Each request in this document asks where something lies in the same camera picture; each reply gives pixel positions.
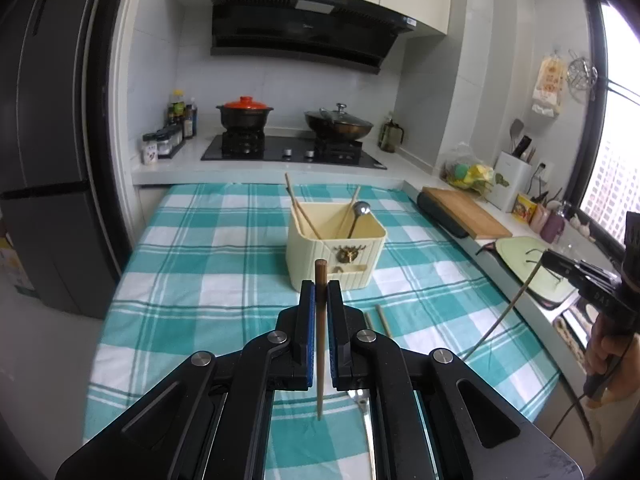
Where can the yellow packet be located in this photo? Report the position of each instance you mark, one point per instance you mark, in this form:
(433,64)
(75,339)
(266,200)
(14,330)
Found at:
(526,208)

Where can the hanging metal steamer rack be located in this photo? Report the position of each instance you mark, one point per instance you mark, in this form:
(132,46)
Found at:
(581,75)

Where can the cream plastic utensil box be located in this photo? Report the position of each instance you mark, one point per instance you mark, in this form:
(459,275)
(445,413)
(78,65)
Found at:
(320,265)

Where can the white wall socket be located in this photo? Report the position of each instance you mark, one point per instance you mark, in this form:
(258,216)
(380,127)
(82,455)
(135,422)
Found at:
(543,170)

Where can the small steel spoon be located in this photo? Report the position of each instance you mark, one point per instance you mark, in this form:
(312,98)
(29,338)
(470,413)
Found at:
(361,208)

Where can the beige dish rag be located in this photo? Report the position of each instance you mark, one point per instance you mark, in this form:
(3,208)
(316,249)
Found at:
(567,332)

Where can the hanging printed bag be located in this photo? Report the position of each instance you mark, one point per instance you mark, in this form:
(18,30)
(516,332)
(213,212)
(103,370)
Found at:
(548,85)

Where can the black pot orange lid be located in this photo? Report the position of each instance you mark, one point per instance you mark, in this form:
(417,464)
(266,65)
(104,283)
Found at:
(245,116)

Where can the plastic bag with sponges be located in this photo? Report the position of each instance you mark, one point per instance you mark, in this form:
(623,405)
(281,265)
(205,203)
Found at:
(467,172)

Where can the garlic bulbs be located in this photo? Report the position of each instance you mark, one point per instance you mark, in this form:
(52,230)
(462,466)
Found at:
(582,227)

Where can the window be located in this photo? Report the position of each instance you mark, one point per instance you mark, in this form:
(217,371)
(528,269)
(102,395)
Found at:
(620,135)

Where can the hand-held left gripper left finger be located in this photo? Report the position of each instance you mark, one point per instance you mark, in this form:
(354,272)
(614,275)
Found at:
(312,310)

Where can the black door frame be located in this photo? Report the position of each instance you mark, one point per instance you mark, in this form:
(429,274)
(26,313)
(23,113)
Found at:
(107,110)

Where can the wok with glass lid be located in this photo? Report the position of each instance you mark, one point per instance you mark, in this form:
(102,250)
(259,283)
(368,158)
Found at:
(340,125)

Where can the spice jars and bottles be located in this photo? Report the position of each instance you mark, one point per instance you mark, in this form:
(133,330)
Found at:
(161,145)

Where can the black gas stove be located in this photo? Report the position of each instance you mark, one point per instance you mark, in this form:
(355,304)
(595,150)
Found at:
(295,152)

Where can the white cutlery holder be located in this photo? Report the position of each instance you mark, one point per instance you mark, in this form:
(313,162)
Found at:
(512,185)

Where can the grey spatula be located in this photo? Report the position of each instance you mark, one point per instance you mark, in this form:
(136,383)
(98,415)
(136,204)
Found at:
(516,130)

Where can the black range hood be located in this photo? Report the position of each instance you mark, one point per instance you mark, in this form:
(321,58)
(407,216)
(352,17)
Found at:
(300,30)

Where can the grey refrigerator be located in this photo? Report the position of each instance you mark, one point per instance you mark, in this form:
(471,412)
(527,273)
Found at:
(45,135)

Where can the large steel spoon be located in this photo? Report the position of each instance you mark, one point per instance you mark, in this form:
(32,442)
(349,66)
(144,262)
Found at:
(362,402)

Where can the purple bottle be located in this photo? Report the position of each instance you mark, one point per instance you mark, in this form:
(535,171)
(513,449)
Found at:
(552,227)

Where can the person's right hand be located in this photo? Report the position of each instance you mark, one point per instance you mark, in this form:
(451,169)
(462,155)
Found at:
(620,370)

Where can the green pan lid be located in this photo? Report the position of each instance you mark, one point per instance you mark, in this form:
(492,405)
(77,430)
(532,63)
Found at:
(530,272)

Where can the teal white checked tablecloth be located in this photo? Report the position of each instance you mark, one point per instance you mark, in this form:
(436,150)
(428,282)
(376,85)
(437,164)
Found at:
(200,270)

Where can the yellow cardboard box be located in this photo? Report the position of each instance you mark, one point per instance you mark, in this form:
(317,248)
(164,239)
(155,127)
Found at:
(15,265)

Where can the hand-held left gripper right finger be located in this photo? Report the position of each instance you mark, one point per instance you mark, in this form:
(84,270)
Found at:
(332,310)

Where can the wooden cutting board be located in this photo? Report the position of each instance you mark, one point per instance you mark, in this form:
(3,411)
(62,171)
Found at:
(470,212)

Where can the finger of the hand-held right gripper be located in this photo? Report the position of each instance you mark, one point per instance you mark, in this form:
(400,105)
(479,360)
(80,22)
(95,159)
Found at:
(580,269)
(602,294)

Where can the brown chopstick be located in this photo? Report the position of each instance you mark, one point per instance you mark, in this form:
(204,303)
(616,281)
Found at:
(349,207)
(382,321)
(505,310)
(307,220)
(368,321)
(320,310)
(294,197)

